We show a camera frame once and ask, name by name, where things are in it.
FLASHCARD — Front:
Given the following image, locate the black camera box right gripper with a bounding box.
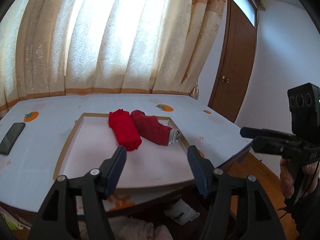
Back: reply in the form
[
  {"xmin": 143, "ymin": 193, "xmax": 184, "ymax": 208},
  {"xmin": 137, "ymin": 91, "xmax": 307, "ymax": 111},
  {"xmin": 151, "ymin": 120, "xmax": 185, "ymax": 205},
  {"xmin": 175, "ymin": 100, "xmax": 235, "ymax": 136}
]
[{"xmin": 287, "ymin": 83, "xmax": 319, "ymax": 140}]

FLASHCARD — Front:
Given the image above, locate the shallow cardboard box tray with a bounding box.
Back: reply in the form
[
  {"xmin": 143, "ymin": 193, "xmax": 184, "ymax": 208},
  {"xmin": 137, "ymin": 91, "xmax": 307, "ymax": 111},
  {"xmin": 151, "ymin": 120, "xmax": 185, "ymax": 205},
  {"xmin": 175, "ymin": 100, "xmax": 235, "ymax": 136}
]
[{"xmin": 53, "ymin": 113, "xmax": 194, "ymax": 190}]

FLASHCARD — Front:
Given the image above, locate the black smartphone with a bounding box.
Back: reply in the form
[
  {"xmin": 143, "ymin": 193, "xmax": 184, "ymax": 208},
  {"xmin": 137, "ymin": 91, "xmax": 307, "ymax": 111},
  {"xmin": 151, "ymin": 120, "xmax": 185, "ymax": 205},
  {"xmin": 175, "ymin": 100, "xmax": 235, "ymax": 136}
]
[{"xmin": 0, "ymin": 122, "xmax": 25, "ymax": 155}]

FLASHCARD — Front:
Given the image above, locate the orange cream patterned curtain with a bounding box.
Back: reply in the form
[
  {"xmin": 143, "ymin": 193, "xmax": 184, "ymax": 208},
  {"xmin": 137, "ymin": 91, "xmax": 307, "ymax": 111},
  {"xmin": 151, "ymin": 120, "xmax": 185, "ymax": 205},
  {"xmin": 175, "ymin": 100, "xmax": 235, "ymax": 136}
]
[{"xmin": 1, "ymin": 0, "xmax": 227, "ymax": 115}]

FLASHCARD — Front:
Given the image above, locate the person right hand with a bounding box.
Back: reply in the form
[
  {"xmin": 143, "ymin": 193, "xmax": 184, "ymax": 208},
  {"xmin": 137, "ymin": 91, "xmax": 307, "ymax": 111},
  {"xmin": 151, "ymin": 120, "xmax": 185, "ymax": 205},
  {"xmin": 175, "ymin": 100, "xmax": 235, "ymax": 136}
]
[{"xmin": 280, "ymin": 158, "xmax": 319, "ymax": 199}]

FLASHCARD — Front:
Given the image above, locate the brass door knob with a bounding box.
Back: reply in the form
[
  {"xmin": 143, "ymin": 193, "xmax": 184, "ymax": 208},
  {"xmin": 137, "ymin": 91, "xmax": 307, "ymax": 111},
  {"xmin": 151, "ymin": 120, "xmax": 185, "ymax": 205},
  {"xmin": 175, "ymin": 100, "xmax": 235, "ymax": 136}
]
[{"xmin": 221, "ymin": 76, "xmax": 229, "ymax": 83}]

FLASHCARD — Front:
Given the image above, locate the beige pink dotted underwear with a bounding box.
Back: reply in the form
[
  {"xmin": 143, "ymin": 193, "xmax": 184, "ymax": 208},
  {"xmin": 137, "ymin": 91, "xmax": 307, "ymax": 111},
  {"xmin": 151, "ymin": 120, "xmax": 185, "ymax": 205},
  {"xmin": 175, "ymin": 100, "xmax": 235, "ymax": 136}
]
[{"xmin": 108, "ymin": 216, "xmax": 173, "ymax": 240}]

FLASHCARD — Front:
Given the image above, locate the white persimmon print table cover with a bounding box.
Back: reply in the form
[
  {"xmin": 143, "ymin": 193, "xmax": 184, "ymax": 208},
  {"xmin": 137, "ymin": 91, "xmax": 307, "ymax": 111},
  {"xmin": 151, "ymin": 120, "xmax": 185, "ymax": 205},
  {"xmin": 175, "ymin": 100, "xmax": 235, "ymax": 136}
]
[{"xmin": 1, "ymin": 94, "xmax": 248, "ymax": 212}]

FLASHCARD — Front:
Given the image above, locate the bright red underwear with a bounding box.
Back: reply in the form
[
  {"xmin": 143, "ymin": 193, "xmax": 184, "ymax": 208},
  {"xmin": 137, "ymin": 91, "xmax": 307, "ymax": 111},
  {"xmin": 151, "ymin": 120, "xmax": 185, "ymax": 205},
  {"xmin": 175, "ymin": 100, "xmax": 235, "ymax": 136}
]
[{"xmin": 108, "ymin": 109, "xmax": 142, "ymax": 151}]

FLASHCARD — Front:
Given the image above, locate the brown wooden door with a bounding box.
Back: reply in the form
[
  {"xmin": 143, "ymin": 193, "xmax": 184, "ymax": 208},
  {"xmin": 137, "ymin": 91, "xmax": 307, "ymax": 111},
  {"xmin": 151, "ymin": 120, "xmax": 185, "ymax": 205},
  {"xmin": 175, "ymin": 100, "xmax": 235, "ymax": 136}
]
[{"xmin": 208, "ymin": 0, "xmax": 259, "ymax": 122}]

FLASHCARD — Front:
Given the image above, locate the dark red underwear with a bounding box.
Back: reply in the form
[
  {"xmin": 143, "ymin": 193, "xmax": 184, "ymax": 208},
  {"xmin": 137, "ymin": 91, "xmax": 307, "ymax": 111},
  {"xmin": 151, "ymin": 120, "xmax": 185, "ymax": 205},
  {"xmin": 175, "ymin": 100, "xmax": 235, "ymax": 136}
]
[{"xmin": 130, "ymin": 110, "xmax": 180, "ymax": 146}]

